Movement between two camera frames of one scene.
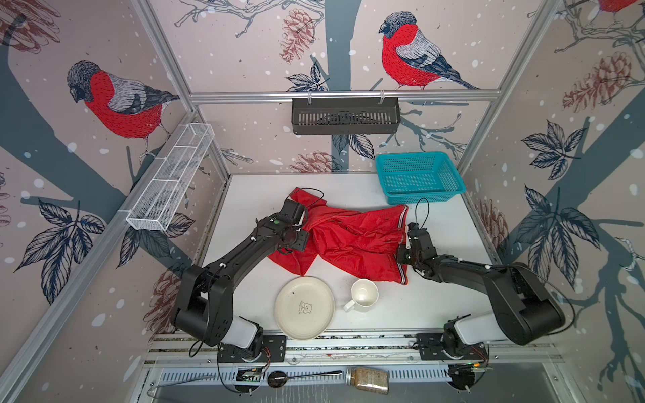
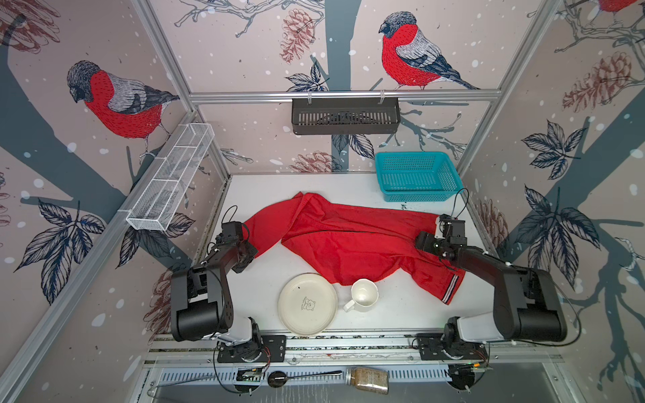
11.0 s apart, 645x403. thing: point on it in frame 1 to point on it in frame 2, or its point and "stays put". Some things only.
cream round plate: (304, 307) stays put
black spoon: (279, 379) stays put
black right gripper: (401, 248) to (427, 244)
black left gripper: (301, 241) to (252, 250)
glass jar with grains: (368, 379) stays put
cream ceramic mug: (364, 295) stays put
